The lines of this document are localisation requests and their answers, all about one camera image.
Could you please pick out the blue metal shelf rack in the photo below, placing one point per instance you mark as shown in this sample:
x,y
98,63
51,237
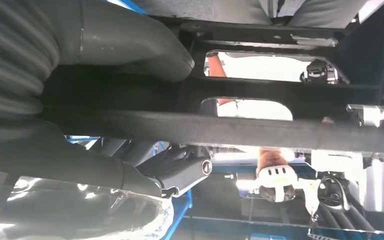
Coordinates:
x,y
182,205

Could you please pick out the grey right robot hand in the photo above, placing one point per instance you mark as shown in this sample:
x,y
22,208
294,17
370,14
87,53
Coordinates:
x,y
79,198

